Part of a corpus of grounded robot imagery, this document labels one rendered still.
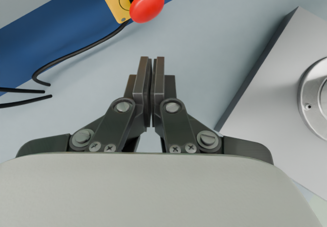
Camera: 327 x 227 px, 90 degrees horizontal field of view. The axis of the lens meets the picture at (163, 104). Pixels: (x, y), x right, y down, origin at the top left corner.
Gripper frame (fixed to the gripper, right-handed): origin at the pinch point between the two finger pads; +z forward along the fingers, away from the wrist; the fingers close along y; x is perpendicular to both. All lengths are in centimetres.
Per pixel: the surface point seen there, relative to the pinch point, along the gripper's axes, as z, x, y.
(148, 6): 10.0, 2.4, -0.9
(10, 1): 12.9, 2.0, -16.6
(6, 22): 13.3, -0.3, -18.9
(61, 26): 21.2, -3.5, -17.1
